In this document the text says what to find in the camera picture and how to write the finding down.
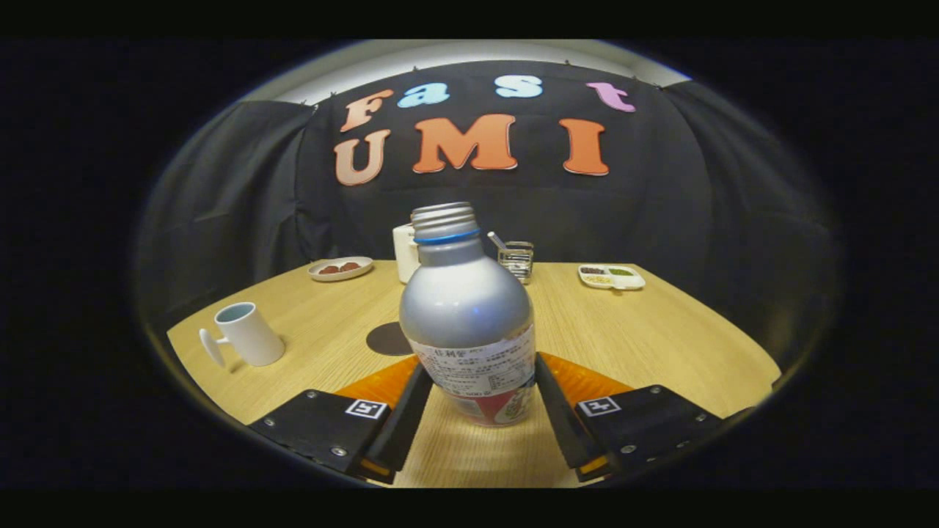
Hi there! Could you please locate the black backdrop cloth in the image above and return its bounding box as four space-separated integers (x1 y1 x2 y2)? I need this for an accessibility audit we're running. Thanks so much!
136 60 841 367

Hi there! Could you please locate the white divided dish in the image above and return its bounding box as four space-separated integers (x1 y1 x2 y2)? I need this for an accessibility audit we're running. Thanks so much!
577 263 647 291

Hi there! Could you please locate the dark brown round coaster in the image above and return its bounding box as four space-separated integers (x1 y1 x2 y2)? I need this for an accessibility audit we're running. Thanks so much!
365 321 415 357

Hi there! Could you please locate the white cup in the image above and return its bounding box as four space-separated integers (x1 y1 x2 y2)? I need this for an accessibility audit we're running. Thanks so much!
199 301 286 369

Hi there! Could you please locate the white oval plate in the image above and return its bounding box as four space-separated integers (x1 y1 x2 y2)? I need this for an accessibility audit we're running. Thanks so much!
307 257 374 282

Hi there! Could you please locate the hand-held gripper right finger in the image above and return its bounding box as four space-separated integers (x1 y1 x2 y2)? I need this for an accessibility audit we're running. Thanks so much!
534 352 756 483

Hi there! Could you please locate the metal wire holder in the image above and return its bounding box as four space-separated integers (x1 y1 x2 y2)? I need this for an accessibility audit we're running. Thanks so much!
488 231 534 285

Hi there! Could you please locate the white toaster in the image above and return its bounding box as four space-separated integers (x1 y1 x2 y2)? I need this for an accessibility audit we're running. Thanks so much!
392 223 420 285

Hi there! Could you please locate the wooden table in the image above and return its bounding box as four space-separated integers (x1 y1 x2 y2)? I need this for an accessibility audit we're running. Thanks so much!
167 258 782 488

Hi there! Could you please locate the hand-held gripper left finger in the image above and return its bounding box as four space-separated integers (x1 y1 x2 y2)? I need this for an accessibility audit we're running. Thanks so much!
248 355 435 485

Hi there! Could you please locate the silver juice bottle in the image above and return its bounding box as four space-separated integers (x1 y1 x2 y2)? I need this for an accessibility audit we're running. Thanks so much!
398 202 538 428

